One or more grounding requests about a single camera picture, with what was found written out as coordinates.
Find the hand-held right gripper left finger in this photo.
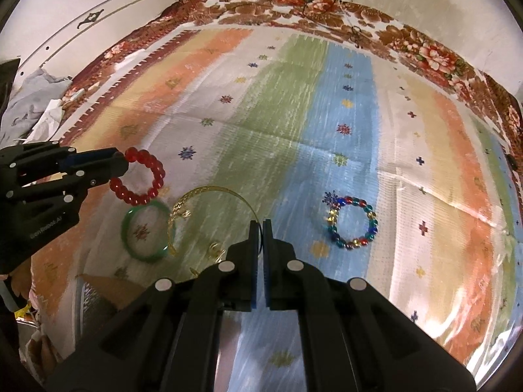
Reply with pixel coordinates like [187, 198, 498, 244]
[45, 220, 262, 392]

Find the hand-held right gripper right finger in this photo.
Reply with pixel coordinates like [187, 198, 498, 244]
[262, 218, 477, 392]

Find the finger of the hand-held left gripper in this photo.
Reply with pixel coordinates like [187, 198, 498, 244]
[61, 157, 131, 199]
[57, 147, 126, 170]

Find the red bead bracelet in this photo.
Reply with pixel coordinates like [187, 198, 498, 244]
[110, 147, 166, 207]

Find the gold chain necklace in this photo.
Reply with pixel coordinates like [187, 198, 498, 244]
[167, 186, 262, 259]

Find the green jade bangle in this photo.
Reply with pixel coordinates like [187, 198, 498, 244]
[121, 200, 172, 263]

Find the grey cloth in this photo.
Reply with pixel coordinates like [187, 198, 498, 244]
[0, 69, 74, 141]

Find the striped woven mat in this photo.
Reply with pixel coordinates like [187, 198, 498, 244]
[30, 28, 516, 392]

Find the white wooden headboard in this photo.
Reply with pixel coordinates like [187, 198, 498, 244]
[0, 0, 194, 88]

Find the floral brown blanket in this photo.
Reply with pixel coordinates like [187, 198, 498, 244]
[71, 0, 523, 160]

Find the multicolour bead bracelet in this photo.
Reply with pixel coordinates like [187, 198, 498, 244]
[326, 196, 379, 251]

